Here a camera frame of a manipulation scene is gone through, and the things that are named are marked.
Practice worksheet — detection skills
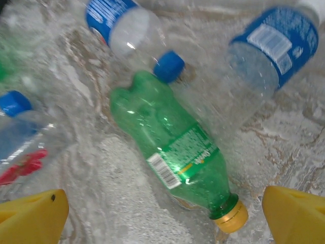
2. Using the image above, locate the blue label white cap bottle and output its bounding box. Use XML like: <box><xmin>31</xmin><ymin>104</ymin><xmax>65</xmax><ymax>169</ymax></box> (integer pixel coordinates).
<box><xmin>215</xmin><ymin>0</ymin><xmax>321</xmax><ymax>128</ymax></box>

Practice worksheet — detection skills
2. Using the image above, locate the green plastic soda bottle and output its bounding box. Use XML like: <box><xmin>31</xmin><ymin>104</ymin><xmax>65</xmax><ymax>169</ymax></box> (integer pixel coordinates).
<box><xmin>0</xmin><ymin>38</ymin><xmax>34</xmax><ymax>82</ymax></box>
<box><xmin>109</xmin><ymin>70</ymin><xmax>249</xmax><ymax>234</ymax></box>

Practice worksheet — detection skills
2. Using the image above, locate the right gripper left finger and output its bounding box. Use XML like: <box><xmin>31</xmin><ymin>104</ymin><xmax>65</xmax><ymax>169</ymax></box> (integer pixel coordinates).
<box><xmin>0</xmin><ymin>188</ymin><xmax>70</xmax><ymax>244</ymax></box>

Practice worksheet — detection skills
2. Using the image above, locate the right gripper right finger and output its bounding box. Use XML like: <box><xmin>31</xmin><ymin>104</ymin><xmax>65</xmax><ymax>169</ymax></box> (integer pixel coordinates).
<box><xmin>262</xmin><ymin>185</ymin><xmax>325</xmax><ymax>244</ymax></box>

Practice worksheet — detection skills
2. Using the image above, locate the clear bottle with red print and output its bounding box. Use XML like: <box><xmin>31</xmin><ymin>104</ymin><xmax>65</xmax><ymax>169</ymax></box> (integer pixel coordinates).
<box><xmin>0</xmin><ymin>90</ymin><xmax>74</xmax><ymax>186</ymax></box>

